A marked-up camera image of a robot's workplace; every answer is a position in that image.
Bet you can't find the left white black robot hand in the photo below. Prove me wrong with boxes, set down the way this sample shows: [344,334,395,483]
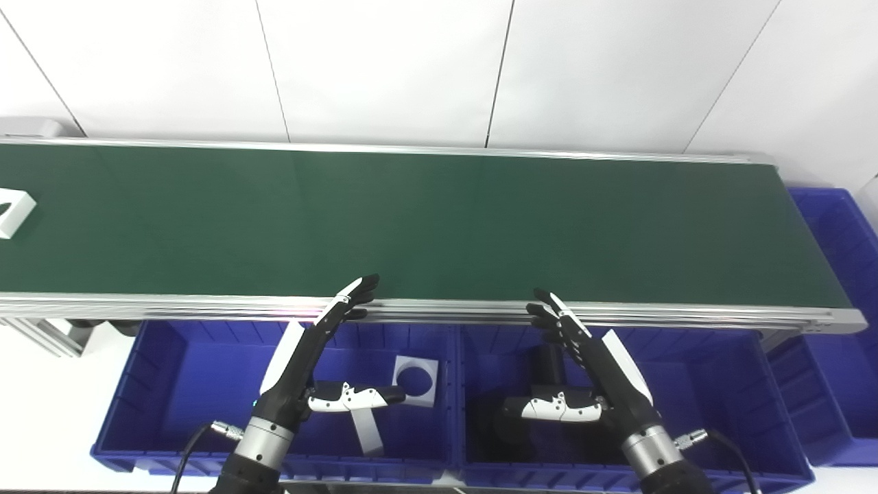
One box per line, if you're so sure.
[255,274,407,432]

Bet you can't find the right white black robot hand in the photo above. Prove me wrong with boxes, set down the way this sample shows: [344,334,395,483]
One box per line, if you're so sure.
[503,288,663,445]

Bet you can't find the white square part round hole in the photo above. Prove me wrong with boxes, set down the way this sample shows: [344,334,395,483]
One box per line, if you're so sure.
[392,355,440,409]
[0,189,36,239]

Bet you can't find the black cylinder part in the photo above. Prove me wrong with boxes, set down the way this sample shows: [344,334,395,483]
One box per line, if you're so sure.
[534,342,567,388]

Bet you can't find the blue plastic bin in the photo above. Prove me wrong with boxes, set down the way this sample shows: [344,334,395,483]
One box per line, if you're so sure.
[767,187,878,467]
[91,319,459,484]
[456,324,817,494]

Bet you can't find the white flat bar part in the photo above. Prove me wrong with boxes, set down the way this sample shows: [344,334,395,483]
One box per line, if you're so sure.
[348,408,385,458]

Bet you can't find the green conveyor belt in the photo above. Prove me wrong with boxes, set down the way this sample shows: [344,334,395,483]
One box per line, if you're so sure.
[0,136,868,336]
[0,143,851,309]

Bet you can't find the aluminium conveyor support leg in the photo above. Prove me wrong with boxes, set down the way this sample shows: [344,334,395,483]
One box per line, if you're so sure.
[0,317,93,359]

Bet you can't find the gray conveyor end housing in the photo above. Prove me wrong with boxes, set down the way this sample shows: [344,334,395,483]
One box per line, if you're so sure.
[0,118,66,139]

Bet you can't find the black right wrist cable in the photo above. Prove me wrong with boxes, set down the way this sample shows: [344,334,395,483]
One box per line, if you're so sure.
[674,429,762,494]

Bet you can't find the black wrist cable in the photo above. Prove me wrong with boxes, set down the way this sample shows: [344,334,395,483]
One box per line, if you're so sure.
[170,421,244,494]
[674,429,762,494]

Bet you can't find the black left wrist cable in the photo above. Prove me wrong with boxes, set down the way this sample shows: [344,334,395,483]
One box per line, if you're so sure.
[170,421,244,494]

